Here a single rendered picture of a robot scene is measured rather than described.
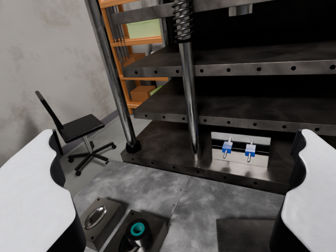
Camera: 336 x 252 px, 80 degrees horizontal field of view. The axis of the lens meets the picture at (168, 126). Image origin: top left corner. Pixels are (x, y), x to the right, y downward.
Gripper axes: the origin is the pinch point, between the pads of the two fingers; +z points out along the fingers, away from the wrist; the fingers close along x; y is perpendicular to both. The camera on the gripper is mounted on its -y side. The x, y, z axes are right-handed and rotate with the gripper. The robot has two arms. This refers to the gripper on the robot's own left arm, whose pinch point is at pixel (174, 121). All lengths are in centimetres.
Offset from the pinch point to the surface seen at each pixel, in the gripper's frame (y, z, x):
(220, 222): 53, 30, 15
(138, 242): 58, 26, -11
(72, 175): 163, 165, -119
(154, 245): 61, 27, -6
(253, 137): 46, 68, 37
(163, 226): 60, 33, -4
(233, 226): 53, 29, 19
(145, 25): 12, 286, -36
